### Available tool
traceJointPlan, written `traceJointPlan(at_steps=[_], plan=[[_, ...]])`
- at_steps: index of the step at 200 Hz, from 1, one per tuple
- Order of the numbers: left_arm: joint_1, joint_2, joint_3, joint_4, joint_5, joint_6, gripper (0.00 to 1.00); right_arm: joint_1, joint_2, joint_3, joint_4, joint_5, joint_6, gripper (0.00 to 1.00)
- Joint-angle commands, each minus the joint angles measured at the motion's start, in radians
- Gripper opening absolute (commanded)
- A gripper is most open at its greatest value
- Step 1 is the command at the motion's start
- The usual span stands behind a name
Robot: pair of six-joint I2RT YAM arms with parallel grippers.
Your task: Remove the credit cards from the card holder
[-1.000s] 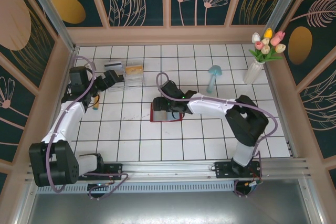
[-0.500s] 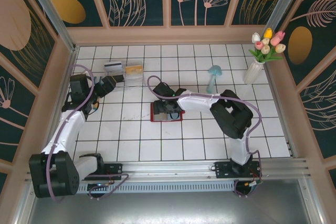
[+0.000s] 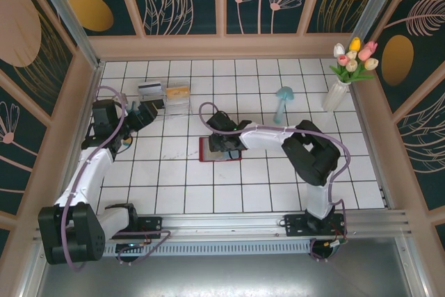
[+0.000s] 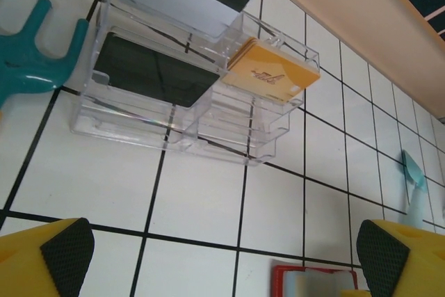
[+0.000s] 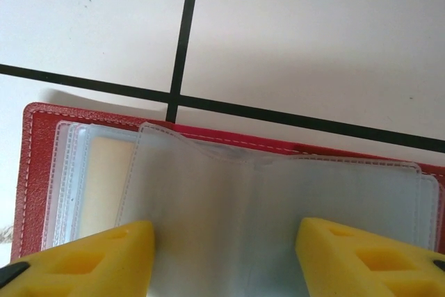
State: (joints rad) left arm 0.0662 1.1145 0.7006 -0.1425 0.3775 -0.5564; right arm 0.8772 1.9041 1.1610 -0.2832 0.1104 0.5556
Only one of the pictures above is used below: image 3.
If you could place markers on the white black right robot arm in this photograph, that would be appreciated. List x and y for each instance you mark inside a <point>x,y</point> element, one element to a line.
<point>264,137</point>

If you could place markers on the grey metal panel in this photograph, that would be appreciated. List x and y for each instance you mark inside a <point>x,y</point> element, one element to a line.
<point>222,276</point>

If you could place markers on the aluminium mounting rail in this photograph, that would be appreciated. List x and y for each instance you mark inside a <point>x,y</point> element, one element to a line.
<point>222,225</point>

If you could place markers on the light blue toy mushroom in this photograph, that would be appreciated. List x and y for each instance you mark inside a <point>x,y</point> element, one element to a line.
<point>285,92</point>

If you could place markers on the clear acrylic card organizer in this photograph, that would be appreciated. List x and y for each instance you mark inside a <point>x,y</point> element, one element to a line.
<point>177,109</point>

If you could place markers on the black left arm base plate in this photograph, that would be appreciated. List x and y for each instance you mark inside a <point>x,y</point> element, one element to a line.
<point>151,225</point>

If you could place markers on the teal toy garden fork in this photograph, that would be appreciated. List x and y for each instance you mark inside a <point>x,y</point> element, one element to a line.
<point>131,107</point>

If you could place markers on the orange credit card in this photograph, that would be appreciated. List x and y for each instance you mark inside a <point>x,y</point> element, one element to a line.
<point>178,92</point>

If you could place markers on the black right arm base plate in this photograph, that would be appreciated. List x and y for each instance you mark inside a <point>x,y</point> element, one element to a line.
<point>295,225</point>

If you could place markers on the artificial tulip bouquet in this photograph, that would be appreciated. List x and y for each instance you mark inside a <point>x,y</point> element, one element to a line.
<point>351,64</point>

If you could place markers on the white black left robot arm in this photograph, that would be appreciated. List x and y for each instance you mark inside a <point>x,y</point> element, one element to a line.
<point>83,178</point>

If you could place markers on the red card holder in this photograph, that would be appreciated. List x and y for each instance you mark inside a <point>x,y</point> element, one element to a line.
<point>205,154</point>

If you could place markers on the white ribbed vase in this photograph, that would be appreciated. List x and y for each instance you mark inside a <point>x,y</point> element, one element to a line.
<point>333,97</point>

